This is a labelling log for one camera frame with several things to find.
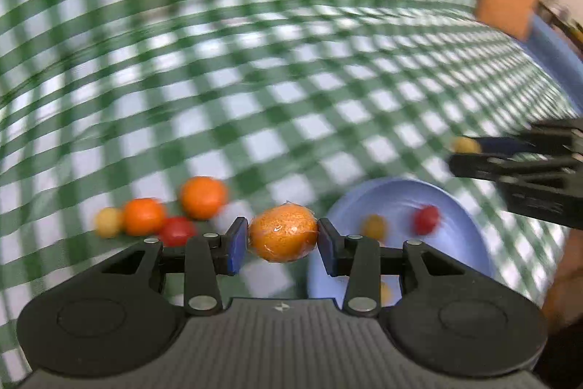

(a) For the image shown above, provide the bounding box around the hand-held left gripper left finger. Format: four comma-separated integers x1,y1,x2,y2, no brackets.
98,216,250,317

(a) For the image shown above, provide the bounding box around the blue plastic tub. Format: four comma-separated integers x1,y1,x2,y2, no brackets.
514,13,583,116

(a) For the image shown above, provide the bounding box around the red tomato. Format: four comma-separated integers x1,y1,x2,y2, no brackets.
159,217,197,248
414,206,442,235

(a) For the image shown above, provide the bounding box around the oval plastic-wrapped orange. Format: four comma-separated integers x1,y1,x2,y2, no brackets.
248,203,318,263

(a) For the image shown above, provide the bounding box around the light blue plate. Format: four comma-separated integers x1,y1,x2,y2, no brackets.
307,177,495,308

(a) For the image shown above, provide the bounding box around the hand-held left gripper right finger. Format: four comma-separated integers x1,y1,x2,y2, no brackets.
316,217,470,317

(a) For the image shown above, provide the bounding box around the bare orange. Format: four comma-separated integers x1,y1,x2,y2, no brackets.
180,176,228,220
123,198,167,237

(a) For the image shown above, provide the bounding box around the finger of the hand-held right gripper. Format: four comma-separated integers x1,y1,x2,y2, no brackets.
449,153,583,184
474,119,583,156

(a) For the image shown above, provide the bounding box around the person's right forearm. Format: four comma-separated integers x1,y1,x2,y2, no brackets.
542,227,583,332

